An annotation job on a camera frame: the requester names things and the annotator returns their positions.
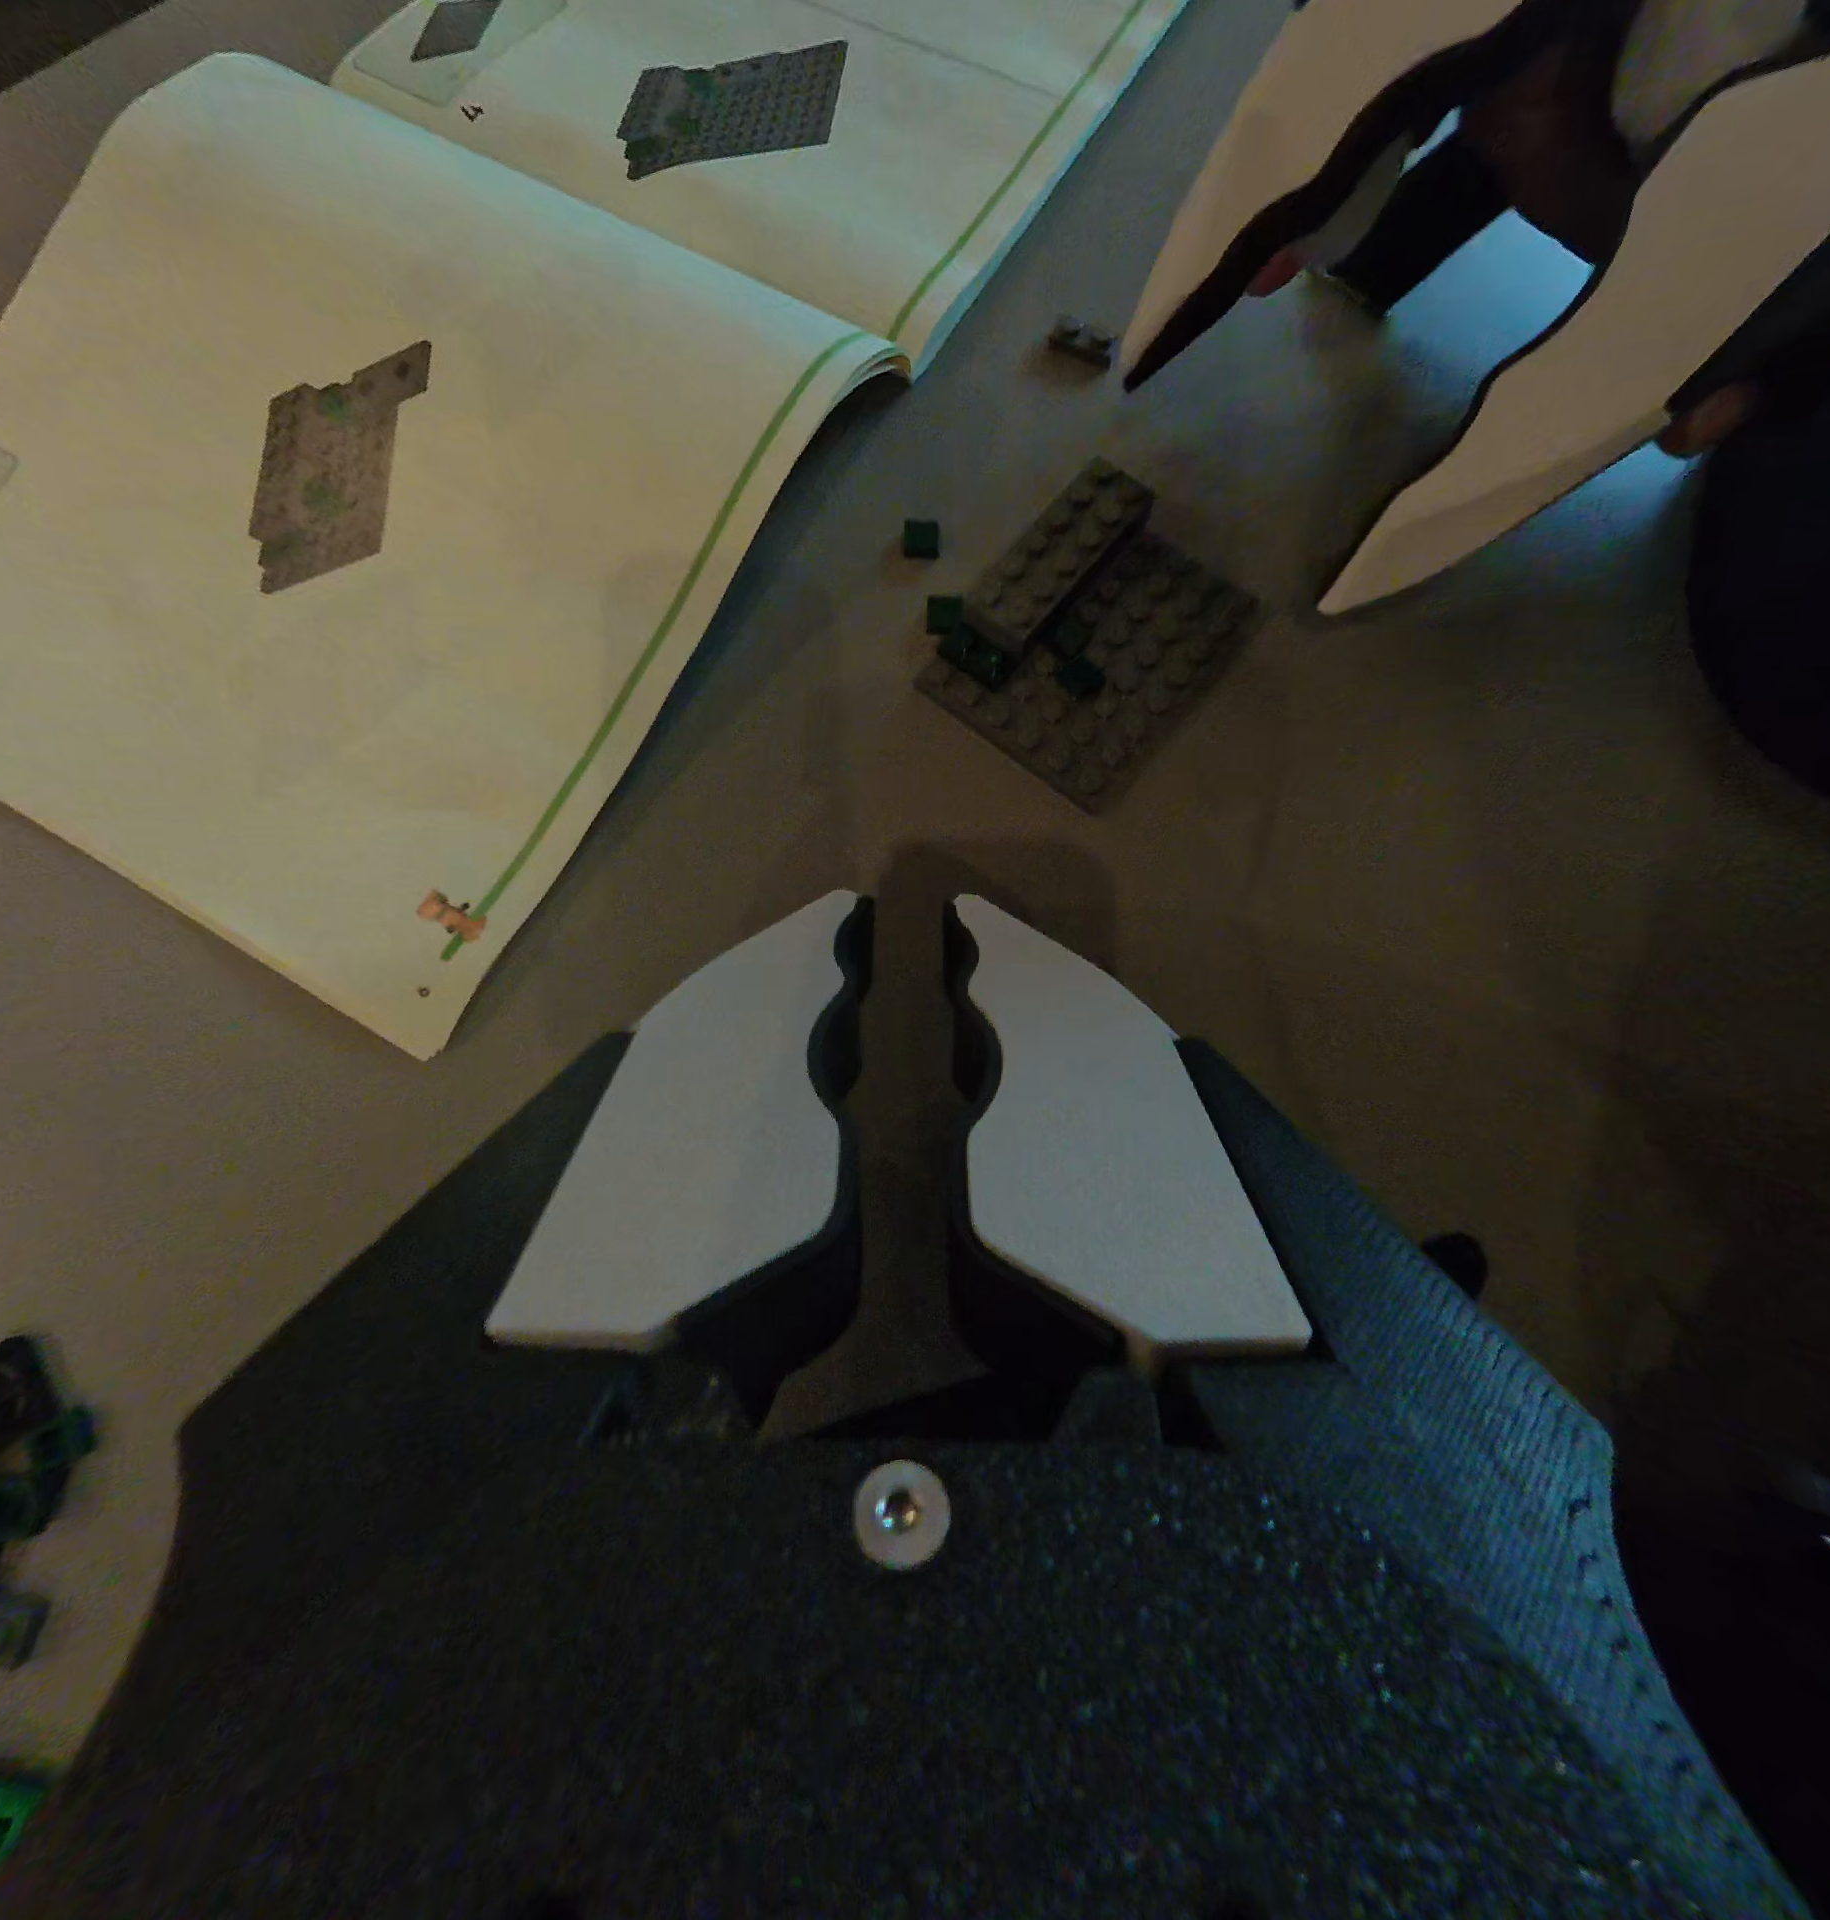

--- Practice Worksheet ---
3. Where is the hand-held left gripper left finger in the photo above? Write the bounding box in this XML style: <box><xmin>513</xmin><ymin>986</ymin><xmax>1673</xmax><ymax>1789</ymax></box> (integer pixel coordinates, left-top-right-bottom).
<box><xmin>483</xmin><ymin>888</ymin><xmax>878</xmax><ymax>1423</ymax></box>

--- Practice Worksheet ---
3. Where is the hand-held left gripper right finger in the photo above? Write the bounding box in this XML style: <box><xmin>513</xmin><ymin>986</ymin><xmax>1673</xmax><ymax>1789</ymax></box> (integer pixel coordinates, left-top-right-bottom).
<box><xmin>943</xmin><ymin>891</ymin><xmax>1318</xmax><ymax>1398</ymax></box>

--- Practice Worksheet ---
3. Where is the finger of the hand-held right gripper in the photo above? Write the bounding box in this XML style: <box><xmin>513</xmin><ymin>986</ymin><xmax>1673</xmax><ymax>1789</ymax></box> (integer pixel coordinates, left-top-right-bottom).
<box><xmin>1318</xmin><ymin>28</ymin><xmax>1830</xmax><ymax>618</ymax></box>
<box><xmin>1123</xmin><ymin>0</ymin><xmax>1546</xmax><ymax>394</ymax></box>

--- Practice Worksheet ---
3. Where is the long grey toy brick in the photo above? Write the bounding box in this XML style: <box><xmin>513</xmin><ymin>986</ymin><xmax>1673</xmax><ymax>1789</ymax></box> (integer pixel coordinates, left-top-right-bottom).
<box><xmin>962</xmin><ymin>456</ymin><xmax>1156</xmax><ymax>657</ymax></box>

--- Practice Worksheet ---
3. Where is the grey studded baseplate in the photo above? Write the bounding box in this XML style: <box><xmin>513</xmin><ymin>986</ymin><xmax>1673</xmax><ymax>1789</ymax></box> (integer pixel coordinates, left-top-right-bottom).
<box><xmin>914</xmin><ymin>510</ymin><xmax>1262</xmax><ymax>814</ymax></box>

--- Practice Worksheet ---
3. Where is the person's right hand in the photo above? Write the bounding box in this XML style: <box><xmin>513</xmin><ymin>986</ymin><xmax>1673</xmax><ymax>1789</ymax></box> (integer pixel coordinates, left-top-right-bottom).
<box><xmin>1662</xmin><ymin>376</ymin><xmax>1758</xmax><ymax>461</ymax></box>

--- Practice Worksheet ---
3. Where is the dark cloth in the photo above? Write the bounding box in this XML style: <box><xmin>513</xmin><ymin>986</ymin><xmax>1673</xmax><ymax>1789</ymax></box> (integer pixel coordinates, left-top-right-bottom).
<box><xmin>1683</xmin><ymin>375</ymin><xmax>1830</xmax><ymax>818</ymax></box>

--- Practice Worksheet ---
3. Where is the open instruction booklet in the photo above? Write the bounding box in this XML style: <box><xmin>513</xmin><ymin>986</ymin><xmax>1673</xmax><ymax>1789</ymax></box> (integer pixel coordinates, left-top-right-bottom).
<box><xmin>0</xmin><ymin>0</ymin><xmax>1189</xmax><ymax>1062</ymax></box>

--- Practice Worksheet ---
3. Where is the pile of small toy bricks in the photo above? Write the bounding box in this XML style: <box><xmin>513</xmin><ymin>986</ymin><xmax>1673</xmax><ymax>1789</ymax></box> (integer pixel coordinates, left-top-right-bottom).
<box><xmin>0</xmin><ymin>1333</ymin><xmax>99</xmax><ymax>1869</ymax></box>

